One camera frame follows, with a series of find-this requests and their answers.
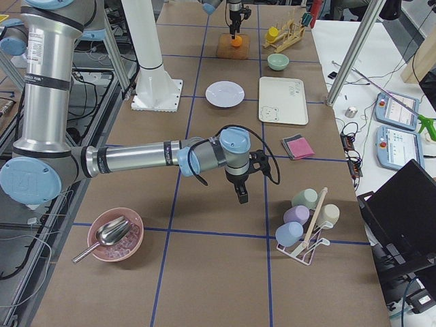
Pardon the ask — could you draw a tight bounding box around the purple plastic cup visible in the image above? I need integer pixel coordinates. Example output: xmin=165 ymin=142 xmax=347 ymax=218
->
xmin=283 ymin=205 xmax=310 ymax=225

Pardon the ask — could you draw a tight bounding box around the black laptop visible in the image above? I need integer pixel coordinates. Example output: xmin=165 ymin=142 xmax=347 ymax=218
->
xmin=358 ymin=159 xmax=435 ymax=267

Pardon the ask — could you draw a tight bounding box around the yellow mug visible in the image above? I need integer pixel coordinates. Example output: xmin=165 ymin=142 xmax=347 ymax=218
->
xmin=265 ymin=27 xmax=279 ymax=43

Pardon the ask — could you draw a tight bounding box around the orange fruit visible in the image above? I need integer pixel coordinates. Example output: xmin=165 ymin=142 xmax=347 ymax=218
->
xmin=230 ymin=35 xmax=243 ymax=48

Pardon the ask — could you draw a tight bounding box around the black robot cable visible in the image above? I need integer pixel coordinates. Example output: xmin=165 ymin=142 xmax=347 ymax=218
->
xmin=189 ymin=124 xmax=281 ymax=187

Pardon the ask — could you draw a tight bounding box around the upper teach pendant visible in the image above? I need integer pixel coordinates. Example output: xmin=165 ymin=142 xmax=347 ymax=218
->
xmin=375 ymin=92 xmax=418 ymax=131

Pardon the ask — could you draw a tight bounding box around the white round plate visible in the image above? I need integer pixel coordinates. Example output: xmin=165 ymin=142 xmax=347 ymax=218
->
xmin=205 ymin=81 xmax=245 ymax=108

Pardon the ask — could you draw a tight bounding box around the dark green mug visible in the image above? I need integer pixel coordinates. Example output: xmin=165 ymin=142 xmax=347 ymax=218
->
xmin=300 ymin=12 xmax=313 ymax=27

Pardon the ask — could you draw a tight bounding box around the red cylinder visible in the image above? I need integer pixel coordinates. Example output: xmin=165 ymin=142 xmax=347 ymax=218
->
xmin=311 ymin=0 xmax=324 ymax=20

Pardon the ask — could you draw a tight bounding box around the cream rectangular tray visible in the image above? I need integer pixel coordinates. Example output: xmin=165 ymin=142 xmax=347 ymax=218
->
xmin=258 ymin=76 xmax=309 ymax=125

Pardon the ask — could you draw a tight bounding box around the blue plastic cup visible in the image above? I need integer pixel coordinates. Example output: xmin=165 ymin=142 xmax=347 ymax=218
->
xmin=275 ymin=221 xmax=303 ymax=247

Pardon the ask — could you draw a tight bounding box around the small metal cylinder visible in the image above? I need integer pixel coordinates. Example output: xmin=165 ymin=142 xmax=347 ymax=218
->
xmin=345 ymin=106 xmax=358 ymax=118

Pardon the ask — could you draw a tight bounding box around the beige plastic cup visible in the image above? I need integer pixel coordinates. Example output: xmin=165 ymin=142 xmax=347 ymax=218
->
xmin=316 ymin=204 xmax=340 ymax=226

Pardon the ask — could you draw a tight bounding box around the green plastic cup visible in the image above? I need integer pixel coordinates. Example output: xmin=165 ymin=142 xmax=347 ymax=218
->
xmin=291 ymin=189 xmax=318 ymax=210

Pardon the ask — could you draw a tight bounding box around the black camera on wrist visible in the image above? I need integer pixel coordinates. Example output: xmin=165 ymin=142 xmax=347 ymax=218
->
xmin=248 ymin=149 xmax=271 ymax=177

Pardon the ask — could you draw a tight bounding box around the aluminium frame post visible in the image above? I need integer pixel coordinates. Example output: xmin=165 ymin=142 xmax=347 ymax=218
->
xmin=326 ymin=0 xmax=385 ymax=107

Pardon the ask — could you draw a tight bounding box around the mint green bowl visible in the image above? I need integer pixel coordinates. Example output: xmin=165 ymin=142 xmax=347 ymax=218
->
xmin=267 ymin=53 xmax=290 ymax=72

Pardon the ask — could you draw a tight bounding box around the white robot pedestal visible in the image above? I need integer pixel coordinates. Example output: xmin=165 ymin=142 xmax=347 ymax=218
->
xmin=122 ymin=0 xmax=183 ymax=112

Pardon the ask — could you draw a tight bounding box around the metal scoop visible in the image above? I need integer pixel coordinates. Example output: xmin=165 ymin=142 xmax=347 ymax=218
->
xmin=72 ymin=216 xmax=132 ymax=264

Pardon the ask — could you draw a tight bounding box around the teach pendant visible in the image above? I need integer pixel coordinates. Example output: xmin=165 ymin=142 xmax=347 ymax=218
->
xmin=376 ymin=125 xmax=425 ymax=170
xmin=375 ymin=92 xmax=418 ymax=131

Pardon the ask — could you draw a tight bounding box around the grey folded cloth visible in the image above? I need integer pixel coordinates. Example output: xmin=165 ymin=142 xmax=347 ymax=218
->
xmin=282 ymin=134 xmax=302 ymax=158

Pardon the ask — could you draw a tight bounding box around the pink bowl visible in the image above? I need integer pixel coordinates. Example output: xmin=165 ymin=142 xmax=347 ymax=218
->
xmin=87 ymin=207 xmax=144 ymax=262

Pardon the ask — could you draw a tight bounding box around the wooden dish rack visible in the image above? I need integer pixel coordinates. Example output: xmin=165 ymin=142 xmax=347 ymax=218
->
xmin=262 ymin=12 xmax=306 ymax=53

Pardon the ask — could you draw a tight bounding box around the pink folded cloth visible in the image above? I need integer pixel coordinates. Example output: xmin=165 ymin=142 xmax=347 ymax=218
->
xmin=286 ymin=138 xmax=315 ymax=159

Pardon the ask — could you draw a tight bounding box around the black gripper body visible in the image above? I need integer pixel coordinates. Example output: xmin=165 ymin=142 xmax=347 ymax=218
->
xmin=229 ymin=10 xmax=242 ymax=27
xmin=225 ymin=171 xmax=249 ymax=191

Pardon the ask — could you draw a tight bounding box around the white wire cup rack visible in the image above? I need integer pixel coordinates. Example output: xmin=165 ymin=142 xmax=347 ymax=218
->
xmin=276 ymin=221 xmax=334 ymax=266

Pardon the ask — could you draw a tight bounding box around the grabber reaching tool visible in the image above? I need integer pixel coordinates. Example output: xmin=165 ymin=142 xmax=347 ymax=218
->
xmin=351 ymin=67 xmax=436 ymax=141

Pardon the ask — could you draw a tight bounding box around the lower teach pendant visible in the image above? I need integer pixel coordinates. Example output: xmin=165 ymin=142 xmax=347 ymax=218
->
xmin=376 ymin=125 xmax=425 ymax=170

